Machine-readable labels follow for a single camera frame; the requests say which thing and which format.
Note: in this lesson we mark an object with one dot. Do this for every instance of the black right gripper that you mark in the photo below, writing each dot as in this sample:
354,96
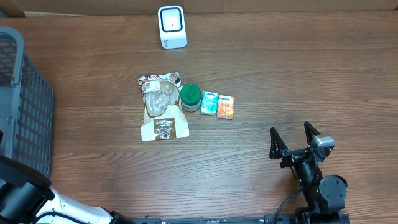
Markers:
278,150

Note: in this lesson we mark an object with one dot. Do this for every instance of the orange Kleenex tissue pack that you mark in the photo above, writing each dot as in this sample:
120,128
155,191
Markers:
225,108

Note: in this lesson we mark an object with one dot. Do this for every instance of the teal Kleenex tissue pack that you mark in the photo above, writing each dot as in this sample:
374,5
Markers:
209,103

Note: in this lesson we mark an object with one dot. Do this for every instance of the green lid jar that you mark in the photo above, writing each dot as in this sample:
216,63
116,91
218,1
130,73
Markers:
191,97

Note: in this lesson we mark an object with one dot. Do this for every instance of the clear snack bag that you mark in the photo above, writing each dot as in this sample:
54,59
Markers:
163,114

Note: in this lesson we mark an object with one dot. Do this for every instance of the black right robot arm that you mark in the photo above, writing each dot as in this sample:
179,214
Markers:
324,195

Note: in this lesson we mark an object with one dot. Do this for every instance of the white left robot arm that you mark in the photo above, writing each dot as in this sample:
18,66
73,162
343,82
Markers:
27,196

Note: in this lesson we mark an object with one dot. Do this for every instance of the white barcode scanner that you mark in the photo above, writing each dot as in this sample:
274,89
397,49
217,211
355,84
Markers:
172,28

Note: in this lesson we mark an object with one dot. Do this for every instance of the grey plastic basket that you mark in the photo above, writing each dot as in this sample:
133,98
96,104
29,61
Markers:
27,106

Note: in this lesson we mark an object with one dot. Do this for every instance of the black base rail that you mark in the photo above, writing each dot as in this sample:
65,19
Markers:
266,219

